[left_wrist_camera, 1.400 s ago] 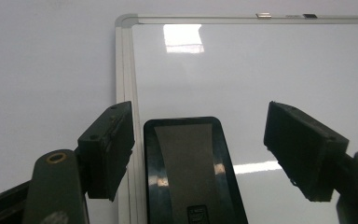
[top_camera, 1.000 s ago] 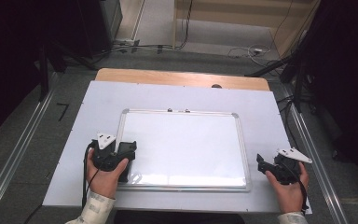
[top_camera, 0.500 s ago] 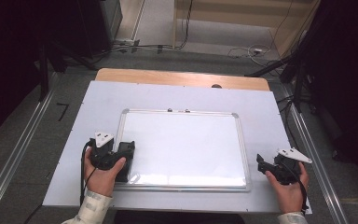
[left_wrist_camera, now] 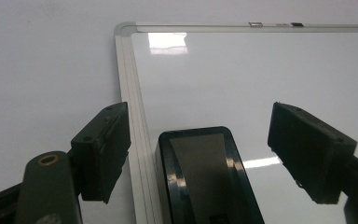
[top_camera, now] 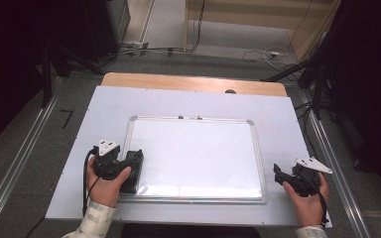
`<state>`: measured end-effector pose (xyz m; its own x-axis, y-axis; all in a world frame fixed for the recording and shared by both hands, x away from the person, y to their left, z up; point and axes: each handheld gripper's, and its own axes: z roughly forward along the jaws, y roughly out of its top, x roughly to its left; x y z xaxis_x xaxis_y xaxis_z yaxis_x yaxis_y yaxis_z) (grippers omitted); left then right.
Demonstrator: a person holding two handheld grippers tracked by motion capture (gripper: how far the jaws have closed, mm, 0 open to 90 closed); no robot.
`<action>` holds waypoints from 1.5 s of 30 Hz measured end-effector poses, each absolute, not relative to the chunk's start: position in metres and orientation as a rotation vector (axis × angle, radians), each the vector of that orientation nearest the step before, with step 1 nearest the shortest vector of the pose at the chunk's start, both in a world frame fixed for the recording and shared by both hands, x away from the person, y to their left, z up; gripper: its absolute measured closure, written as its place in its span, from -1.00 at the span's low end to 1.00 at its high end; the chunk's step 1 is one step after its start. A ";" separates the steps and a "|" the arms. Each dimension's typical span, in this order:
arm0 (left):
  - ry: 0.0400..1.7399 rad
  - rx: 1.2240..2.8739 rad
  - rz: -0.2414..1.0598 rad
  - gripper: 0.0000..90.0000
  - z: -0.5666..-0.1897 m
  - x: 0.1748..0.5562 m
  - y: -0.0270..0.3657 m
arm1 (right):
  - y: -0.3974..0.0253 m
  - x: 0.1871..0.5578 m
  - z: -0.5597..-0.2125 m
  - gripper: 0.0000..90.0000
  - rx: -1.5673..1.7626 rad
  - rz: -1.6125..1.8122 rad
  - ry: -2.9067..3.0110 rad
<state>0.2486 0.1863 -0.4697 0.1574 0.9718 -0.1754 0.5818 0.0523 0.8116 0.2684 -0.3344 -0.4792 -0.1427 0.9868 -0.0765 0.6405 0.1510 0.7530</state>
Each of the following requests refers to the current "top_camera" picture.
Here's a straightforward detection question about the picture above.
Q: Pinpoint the power strip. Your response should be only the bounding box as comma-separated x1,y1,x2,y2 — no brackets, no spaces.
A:
120,40,150,51

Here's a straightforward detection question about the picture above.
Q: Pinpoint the person's right hand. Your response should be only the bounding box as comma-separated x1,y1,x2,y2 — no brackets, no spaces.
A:
282,172,330,228

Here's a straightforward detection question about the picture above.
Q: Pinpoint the person's dark clothing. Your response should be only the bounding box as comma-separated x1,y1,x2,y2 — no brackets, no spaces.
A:
121,223,262,238

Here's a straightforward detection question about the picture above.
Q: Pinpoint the whiteboard with aluminium frame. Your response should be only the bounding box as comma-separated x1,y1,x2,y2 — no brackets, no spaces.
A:
120,114,268,204

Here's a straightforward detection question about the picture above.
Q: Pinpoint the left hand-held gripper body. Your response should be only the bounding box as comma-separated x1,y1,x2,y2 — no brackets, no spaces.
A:
92,139,129,181

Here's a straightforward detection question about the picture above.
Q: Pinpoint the metal floor rail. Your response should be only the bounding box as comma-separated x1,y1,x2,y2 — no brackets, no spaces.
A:
299,88,373,238
0,77,65,238

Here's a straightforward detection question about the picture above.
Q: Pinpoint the black metal stand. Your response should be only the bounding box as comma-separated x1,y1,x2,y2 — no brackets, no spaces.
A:
39,43,105,108
260,49,336,122

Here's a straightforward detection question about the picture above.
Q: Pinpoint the dark curtain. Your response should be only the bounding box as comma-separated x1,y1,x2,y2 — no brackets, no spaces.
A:
0,0,58,157
323,0,381,206

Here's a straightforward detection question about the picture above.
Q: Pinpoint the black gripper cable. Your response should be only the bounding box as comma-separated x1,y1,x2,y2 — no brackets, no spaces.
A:
299,171,330,229
81,148,100,217

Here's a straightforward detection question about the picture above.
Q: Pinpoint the white cable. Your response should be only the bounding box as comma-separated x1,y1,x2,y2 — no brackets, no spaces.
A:
242,46,291,63

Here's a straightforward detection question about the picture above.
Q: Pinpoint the black cabinet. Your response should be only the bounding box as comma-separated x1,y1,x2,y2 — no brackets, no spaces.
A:
51,0,132,63

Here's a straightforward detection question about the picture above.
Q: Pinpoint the wooden shelf unit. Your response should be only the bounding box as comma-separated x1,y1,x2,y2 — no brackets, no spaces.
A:
183,0,343,62

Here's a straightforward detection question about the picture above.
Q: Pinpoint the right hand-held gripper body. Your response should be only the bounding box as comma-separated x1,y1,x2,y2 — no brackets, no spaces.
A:
290,157,333,198

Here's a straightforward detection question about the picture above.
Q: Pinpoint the black floor cable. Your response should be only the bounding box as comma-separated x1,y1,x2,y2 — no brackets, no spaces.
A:
95,0,207,68

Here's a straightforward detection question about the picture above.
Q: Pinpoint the person's left hand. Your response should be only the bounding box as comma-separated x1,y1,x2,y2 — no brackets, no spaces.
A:
86,156,133,208

